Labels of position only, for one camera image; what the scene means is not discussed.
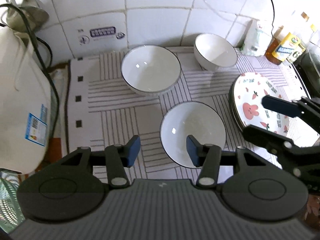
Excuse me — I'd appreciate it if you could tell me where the blue wall sticker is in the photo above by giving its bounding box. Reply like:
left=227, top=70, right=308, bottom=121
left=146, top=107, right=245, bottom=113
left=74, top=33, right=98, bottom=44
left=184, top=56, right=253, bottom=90
left=78, top=26, right=125, bottom=45

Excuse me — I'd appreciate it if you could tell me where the pink rabbit plate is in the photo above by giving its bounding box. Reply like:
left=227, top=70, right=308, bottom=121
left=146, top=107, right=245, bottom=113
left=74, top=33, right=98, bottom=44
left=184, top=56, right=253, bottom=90
left=232, top=71, right=296, bottom=145

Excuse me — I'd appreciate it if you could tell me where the white salt bag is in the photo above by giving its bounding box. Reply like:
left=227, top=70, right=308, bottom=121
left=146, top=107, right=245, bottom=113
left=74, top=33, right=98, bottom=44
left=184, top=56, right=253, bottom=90
left=240, top=20, right=272, bottom=57

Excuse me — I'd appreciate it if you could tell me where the striped table mat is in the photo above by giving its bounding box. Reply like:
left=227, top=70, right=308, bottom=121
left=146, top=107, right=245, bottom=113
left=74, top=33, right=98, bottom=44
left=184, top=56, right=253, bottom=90
left=65, top=47, right=308, bottom=180

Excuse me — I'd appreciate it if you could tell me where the cooking wine bottle yellow label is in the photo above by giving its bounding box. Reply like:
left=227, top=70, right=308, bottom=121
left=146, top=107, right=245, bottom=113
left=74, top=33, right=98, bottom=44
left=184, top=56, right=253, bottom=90
left=265, top=11, right=309, bottom=65

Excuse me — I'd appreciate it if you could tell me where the black adapter cable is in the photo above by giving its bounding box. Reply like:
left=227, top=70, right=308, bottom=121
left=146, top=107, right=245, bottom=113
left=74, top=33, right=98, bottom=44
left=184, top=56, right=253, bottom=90
left=257, top=0, right=276, bottom=38

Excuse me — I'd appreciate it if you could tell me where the green plastic basket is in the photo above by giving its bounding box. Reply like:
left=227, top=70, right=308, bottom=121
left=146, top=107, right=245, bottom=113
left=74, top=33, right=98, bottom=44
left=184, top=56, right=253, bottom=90
left=0, top=172, right=25, bottom=233

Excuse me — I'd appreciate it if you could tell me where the white bowl front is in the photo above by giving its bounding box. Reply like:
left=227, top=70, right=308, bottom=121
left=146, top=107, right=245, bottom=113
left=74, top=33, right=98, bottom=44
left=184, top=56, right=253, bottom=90
left=160, top=101, right=226, bottom=168

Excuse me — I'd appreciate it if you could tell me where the white rice cooker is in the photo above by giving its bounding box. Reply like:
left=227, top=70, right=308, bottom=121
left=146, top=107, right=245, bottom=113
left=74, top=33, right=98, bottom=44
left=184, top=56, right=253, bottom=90
left=1, top=27, right=51, bottom=174

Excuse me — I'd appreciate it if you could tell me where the blue egg plate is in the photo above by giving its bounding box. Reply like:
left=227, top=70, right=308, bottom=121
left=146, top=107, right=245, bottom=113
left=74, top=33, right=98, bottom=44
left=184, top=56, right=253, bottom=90
left=228, top=82, right=244, bottom=133

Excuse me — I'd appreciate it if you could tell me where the rice cooker black cord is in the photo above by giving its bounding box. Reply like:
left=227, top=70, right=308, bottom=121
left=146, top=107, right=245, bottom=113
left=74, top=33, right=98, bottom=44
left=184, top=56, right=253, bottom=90
left=0, top=3, right=71, bottom=156

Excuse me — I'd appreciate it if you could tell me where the white bowl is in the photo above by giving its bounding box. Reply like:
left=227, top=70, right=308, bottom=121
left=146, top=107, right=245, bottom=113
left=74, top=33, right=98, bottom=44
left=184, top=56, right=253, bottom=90
left=120, top=45, right=182, bottom=96
left=194, top=33, right=238, bottom=72
left=160, top=101, right=226, bottom=168

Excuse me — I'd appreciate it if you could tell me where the white vinegar bottle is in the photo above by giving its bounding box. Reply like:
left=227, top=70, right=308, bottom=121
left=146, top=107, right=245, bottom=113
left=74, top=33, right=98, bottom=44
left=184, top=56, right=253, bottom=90
left=284, top=23, right=316, bottom=65

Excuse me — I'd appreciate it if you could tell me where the red striped cloth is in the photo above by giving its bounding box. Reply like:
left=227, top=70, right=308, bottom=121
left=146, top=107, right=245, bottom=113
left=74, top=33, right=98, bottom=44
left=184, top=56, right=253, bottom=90
left=35, top=138, right=62, bottom=172

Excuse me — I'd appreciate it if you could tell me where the black wok with lid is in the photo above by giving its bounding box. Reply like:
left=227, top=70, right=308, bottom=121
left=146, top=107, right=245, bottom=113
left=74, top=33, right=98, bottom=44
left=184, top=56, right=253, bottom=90
left=300, top=47, right=319, bottom=98

